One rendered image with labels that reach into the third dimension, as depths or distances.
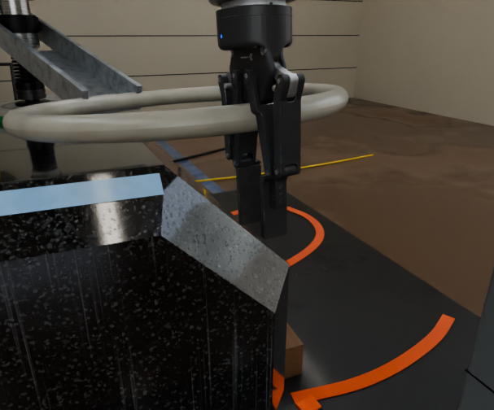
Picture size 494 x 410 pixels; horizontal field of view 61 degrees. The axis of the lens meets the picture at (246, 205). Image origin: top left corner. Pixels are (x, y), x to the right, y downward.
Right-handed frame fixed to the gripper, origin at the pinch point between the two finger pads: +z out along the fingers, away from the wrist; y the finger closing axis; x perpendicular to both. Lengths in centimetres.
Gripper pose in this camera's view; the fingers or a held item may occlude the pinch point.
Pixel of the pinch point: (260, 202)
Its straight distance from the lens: 48.0
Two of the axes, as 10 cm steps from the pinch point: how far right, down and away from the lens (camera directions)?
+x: -8.6, 2.0, -4.6
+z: 0.5, 9.5, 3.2
